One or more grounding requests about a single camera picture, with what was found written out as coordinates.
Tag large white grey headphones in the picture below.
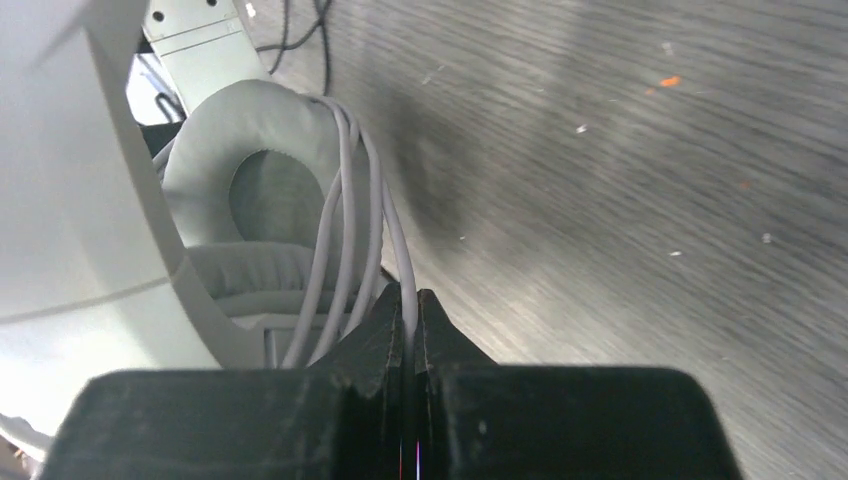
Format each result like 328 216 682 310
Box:
0 0 399 458

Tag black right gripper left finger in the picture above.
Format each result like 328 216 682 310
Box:
41 284 402 479

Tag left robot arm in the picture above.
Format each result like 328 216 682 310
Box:
126 1 270 125

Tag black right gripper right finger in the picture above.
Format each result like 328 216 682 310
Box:
416 290 743 479

